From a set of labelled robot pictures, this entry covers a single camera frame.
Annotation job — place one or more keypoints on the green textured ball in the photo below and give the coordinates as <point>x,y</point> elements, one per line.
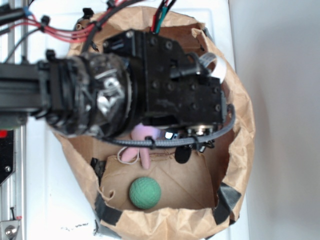
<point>145,193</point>

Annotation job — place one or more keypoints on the brown paper bag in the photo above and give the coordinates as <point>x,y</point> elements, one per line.
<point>198,199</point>

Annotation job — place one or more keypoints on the black metal bracket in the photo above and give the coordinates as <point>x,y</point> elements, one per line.
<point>7,155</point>

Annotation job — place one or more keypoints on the pink plush bunny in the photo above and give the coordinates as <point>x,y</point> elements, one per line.
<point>130,155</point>

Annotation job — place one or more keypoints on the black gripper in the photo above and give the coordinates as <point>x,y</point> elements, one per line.
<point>169,90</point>

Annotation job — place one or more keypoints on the aluminium frame rail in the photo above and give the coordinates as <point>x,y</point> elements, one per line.
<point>12,190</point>

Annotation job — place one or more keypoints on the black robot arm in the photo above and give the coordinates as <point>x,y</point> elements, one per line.
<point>78,95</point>

